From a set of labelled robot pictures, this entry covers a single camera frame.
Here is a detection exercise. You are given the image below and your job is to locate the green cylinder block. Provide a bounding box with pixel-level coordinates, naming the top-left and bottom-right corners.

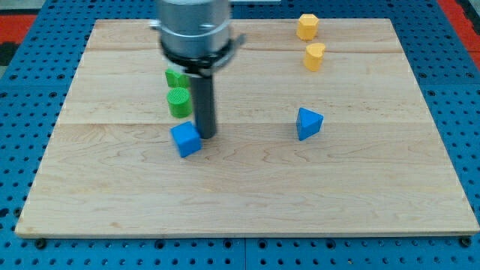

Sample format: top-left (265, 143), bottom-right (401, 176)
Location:
top-left (166, 87), bottom-right (192, 119)

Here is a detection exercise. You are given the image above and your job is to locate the yellow hexagon block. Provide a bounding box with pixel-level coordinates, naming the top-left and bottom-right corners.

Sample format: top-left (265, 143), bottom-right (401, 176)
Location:
top-left (296, 13), bottom-right (320, 41)

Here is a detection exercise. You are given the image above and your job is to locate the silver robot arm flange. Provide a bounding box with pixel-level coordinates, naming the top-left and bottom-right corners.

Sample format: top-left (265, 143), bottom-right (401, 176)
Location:
top-left (156, 0), bottom-right (246, 77)

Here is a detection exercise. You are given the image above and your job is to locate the blue cube block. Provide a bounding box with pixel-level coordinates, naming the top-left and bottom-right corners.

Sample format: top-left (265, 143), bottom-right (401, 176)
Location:
top-left (170, 121), bottom-right (202, 158)

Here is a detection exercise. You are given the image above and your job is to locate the green star block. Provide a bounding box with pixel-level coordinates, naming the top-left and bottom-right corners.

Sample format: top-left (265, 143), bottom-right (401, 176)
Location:
top-left (164, 68), bottom-right (190, 89)

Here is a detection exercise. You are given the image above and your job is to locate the yellow heart block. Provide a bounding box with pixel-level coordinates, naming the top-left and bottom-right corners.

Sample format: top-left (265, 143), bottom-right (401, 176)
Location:
top-left (303, 43), bottom-right (326, 71)

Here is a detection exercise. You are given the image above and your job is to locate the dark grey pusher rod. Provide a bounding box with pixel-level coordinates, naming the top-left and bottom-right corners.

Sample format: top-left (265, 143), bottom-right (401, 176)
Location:
top-left (190, 76), bottom-right (217, 139)

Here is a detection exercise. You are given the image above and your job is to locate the blue triangle block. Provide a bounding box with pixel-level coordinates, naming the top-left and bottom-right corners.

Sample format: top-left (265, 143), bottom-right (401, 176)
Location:
top-left (296, 107), bottom-right (324, 141)

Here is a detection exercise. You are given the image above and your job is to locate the wooden board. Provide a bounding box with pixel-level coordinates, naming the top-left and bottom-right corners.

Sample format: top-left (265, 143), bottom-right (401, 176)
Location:
top-left (16, 19), bottom-right (479, 239)

